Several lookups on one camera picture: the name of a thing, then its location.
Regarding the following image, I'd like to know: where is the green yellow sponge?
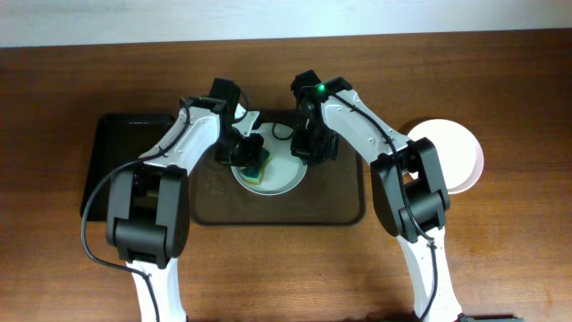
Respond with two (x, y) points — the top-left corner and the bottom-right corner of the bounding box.
(240, 148), (271, 185)

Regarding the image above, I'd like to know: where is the pale grey plate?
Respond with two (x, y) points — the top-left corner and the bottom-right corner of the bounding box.
(231, 123), (307, 196)

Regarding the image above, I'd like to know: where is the white plate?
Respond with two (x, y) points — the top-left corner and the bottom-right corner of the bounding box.
(408, 119), (484, 194)

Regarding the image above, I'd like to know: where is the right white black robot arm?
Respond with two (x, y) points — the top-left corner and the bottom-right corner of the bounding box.
(290, 70), (467, 322)

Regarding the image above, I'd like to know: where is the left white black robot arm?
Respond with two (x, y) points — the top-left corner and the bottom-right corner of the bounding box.
(106, 78), (264, 321)

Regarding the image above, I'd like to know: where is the brown tray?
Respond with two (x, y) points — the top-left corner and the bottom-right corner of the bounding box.
(189, 110), (366, 225)

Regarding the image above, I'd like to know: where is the black tray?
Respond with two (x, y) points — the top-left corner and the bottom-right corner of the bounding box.
(80, 113), (175, 216)

